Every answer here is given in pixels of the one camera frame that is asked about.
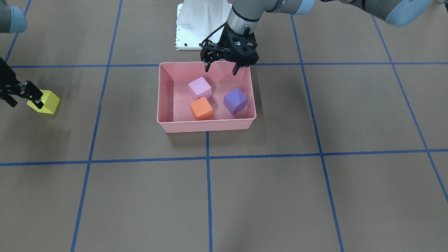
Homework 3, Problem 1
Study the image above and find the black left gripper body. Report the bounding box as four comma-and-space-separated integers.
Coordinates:
200, 23, 259, 68

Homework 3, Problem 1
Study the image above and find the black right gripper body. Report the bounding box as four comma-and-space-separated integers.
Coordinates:
0, 58, 25, 100

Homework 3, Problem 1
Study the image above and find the pink foam block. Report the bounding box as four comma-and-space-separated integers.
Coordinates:
188, 77, 212, 100

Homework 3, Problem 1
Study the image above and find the yellow foam block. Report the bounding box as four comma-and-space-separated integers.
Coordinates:
27, 90, 60, 114

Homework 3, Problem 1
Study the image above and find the purple foam block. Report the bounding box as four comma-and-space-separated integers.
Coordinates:
223, 88, 248, 115

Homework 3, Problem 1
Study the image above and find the orange foam block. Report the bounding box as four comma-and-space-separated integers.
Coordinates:
189, 97, 214, 121

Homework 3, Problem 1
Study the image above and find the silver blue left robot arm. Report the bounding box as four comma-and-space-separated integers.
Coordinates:
200, 0, 432, 75

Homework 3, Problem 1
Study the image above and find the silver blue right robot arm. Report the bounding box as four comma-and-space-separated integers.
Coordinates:
0, 0, 44, 109

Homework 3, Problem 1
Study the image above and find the pink plastic bin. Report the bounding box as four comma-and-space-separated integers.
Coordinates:
156, 62, 257, 133

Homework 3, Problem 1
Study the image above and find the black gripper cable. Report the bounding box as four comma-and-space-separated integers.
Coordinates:
199, 22, 228, 49

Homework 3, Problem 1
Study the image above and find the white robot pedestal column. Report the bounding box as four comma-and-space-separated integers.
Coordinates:
175, 0, 232, 50

